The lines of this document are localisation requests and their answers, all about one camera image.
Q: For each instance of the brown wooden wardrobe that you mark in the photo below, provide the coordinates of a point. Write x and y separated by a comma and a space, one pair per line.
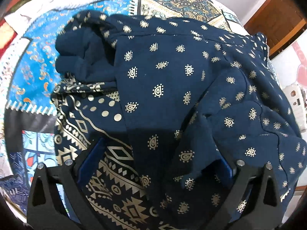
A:
278, 16

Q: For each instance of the navy patterned zip hoodie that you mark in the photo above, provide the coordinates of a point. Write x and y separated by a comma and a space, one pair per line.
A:
168, 88

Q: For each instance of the blue patchwork bed blanket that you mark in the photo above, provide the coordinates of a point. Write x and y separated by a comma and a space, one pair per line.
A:
36, 71

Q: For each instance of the white shirt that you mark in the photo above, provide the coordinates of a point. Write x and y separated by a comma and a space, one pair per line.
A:
26, 9

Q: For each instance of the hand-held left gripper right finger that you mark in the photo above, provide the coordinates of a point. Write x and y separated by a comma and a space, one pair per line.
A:
227, 170

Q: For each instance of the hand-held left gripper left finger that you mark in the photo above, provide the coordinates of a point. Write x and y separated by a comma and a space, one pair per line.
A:
90, 159

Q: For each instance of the white heart-print sliding door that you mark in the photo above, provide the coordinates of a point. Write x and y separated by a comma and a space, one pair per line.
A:
295, 62

